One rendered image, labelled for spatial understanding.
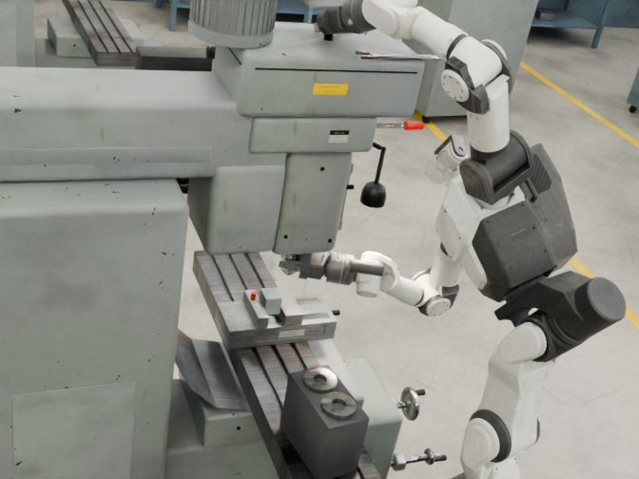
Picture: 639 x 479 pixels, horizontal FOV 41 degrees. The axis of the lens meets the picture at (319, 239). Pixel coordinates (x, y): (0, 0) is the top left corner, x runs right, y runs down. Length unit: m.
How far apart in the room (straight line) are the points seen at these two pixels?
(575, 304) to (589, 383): 2.47
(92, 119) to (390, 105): 0.72
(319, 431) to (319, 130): 0.74
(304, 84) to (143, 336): 0.73
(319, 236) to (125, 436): 0.74
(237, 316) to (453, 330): 2.09
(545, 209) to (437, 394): 2.04
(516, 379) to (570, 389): 2.21
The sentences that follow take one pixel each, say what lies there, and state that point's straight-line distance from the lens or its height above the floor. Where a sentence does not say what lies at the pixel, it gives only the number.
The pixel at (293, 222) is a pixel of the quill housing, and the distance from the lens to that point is 2.27.
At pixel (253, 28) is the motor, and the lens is 2.01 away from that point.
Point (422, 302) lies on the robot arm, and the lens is 2.60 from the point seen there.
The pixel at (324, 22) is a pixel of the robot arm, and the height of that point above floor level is 1.95.
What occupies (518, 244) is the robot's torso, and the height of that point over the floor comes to 1.55.
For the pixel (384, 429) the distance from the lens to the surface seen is 2.82.
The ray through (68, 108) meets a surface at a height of 1.74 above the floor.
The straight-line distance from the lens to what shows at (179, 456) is 2.60.
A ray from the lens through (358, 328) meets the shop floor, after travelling 4.37.
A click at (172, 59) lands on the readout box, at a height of 1.72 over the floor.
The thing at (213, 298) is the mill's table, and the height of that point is 0.90.
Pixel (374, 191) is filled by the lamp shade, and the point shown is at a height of 1.46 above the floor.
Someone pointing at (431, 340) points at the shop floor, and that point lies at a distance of 4.42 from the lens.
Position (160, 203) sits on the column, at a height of 1.56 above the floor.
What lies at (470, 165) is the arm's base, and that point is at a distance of 2.01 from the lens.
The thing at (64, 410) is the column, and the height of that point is 0.98.
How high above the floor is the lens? 2.53
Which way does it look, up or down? 30 degrees down
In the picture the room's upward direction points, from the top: 11 degrees clockwise
